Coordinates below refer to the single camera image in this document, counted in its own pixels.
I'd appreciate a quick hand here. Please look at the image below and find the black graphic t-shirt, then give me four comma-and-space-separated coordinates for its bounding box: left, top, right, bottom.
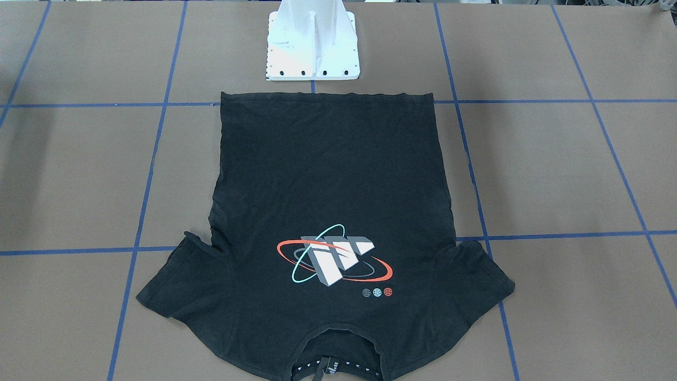
137, 93, 515, 380

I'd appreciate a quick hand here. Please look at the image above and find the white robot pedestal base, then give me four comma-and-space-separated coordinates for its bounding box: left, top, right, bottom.
266, 1, 361, 80

